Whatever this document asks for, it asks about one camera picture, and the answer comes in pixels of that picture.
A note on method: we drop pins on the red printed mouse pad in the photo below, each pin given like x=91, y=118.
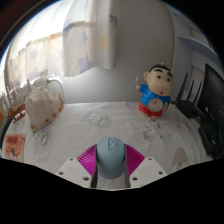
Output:
x=15, y=146

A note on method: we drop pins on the light blue computer mouse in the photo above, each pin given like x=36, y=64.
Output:
x=111, y=160

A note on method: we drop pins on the large white conch shell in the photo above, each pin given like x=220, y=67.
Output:
x=41, y=106

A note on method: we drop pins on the black router with antennas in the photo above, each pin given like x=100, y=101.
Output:
x=190, y=108

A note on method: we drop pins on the black monitor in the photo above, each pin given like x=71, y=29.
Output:
x=213, y=100

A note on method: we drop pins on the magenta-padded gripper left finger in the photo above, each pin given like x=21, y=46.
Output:
x=75, y=170

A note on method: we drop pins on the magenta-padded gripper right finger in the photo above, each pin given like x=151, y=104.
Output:
x=148, y=170

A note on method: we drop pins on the cartoon boy clock figurine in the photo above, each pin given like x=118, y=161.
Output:
x=155, y=96

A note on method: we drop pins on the white wall shelf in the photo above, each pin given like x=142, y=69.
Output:
x=196, y=43

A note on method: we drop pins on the white printed tablecloth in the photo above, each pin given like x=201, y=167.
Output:
x=116, y=123

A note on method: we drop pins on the white star-print curtain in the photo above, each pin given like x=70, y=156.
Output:
x=73, y=40

